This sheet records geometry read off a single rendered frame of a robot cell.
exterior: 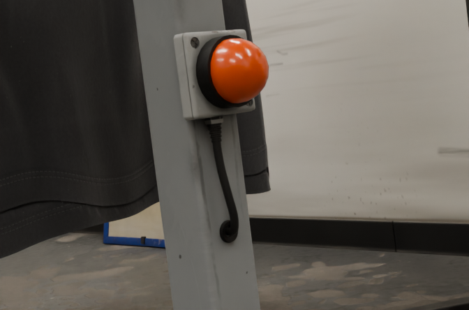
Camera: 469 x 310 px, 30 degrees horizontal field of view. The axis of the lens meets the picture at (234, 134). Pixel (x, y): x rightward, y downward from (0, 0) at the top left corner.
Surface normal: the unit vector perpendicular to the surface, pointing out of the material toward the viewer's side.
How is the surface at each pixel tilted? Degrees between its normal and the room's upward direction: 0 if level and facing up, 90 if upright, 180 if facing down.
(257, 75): 100
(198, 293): 90
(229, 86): 117
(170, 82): 90
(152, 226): 77
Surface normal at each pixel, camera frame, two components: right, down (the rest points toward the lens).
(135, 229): -0.72, -0.11
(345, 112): -0.72, 0.13
